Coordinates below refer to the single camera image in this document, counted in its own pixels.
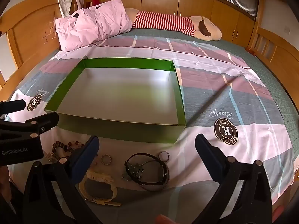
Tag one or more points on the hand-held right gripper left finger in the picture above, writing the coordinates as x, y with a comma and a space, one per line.
87, 155

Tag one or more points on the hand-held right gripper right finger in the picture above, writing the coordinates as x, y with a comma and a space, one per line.
208, 150

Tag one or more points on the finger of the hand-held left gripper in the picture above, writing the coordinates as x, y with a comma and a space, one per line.
12, 106
44, 121

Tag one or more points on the cream wrist watch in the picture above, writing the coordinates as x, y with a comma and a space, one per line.
102, 179

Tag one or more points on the black wrist watch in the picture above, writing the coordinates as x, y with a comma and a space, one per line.
155, 185

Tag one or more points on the green cardboard box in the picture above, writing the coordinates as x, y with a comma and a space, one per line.
116, 93

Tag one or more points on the silver bangle with charms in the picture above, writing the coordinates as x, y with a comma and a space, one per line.
134, 171

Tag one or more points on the plaid printed bedsheet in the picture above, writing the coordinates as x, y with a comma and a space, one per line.
210, 86

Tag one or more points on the wooden headboard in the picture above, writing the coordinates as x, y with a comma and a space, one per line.
30, 28

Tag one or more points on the pink pillow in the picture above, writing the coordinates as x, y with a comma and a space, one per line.
93, 25

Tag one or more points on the white cloth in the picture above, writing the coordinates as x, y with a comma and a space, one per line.
65, 2

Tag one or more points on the wooden footboard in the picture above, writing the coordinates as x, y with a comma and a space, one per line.
280, 58

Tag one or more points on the striped plush toy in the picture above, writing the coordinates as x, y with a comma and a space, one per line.
163, 21

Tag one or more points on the wooden wall cabinets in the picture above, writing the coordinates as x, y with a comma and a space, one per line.
198, 4

